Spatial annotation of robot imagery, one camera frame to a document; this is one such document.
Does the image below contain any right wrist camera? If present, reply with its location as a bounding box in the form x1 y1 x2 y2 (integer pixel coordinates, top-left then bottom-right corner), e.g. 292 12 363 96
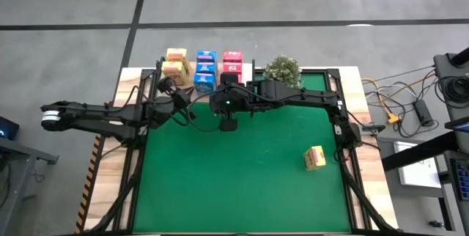
218 117 238 133

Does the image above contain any white board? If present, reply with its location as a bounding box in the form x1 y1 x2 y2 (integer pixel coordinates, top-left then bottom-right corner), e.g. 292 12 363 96
392 141 443 189

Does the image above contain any yellow black hazard tape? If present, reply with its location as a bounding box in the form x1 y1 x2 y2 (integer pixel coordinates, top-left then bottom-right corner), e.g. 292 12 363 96
74 135 102 235

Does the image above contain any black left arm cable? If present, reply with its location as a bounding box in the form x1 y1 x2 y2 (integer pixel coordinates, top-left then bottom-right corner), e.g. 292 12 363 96
122 84 162 108

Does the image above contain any potted plant in striped pot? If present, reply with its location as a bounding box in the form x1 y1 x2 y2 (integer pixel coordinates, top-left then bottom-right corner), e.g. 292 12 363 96
262 54 303 89

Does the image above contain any black device with blue light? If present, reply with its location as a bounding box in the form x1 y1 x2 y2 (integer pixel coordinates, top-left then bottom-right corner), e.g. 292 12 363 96
0 115 21 141

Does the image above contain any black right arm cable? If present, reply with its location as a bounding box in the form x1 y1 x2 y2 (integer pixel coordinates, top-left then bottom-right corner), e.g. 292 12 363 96
185 91 223 133

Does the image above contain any black aluminium table frame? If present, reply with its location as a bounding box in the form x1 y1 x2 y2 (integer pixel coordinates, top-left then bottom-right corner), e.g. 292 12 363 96
75 67 399 236

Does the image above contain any grey equipment stand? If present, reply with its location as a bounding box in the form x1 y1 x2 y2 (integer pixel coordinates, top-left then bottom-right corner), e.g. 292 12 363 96
432 47 469 119

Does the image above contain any green table mat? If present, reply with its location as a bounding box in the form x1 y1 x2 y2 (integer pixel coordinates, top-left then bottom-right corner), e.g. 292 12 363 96
132 73 352 234

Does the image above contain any grey floor cable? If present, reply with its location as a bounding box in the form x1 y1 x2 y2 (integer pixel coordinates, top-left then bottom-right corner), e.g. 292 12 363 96
361 65 437 100

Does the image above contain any small black bracket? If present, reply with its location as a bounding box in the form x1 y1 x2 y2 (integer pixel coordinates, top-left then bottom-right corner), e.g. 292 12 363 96
361 123 387 135

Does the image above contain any black desk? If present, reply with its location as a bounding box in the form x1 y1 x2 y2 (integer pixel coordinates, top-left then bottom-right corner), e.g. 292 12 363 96
380 117 469 173

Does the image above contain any coiled black cable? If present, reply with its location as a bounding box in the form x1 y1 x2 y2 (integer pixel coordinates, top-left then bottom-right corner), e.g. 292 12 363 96
435 75 469 103

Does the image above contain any yellow Corn Pops cereal box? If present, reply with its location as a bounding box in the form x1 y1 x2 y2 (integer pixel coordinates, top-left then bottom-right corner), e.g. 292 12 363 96
166 48 188 63
303 145 327 172
161 61 191 86

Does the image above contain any black power adapter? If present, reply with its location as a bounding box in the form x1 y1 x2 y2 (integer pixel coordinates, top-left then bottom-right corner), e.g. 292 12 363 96
413 99 435 127

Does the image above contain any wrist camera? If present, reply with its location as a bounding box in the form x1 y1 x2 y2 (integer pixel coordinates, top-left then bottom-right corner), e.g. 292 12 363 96
218 117 238 133
171 90 192 111

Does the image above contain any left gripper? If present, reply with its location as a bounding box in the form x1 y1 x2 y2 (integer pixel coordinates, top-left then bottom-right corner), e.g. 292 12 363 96
145 77 177 130

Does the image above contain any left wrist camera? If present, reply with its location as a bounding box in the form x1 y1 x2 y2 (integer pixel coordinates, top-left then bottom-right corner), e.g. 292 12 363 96
171 90 192 111

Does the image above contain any blue Rice Krispies cereal box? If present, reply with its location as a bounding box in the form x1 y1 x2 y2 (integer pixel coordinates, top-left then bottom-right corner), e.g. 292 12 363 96
196 50 218 64
193 73 217 96
196 62 217 75

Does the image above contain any orange floor cable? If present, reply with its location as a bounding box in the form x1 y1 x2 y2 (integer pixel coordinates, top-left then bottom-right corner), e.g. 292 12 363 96
362 71 437 119

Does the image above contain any black backlit keyboard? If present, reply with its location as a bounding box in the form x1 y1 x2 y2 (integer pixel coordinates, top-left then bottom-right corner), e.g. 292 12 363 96
449 157 469 201

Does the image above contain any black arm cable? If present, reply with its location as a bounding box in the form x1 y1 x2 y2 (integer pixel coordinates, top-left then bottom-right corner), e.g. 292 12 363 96
185 91 223 133
122 84 162 108

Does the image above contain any wooden shelf with black legs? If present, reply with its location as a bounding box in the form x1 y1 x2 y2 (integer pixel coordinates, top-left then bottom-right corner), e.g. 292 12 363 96
155 56 256 119

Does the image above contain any grey desk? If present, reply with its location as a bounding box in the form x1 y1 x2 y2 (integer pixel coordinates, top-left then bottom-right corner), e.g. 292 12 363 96
0 136 59 236

